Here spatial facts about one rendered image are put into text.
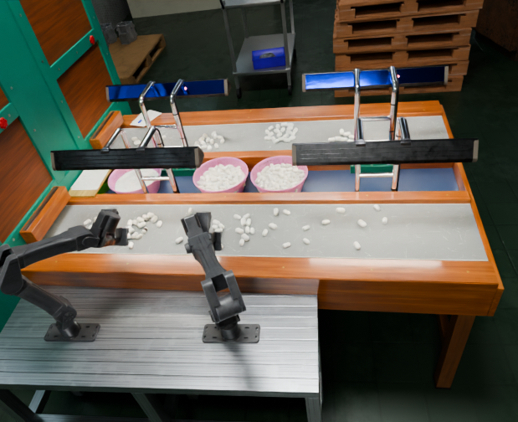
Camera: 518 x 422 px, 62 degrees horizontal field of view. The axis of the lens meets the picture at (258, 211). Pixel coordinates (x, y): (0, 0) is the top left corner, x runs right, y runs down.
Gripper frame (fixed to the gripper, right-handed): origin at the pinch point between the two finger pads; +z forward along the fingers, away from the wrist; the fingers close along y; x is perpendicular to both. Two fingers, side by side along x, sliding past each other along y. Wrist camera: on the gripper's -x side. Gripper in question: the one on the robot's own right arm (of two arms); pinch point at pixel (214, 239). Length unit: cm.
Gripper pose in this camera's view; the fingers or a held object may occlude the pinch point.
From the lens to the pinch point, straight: 161.8
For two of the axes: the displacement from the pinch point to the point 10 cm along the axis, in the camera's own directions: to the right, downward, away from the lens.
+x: 0.1, 10.0, 0.4
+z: 1.9, -0.4, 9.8
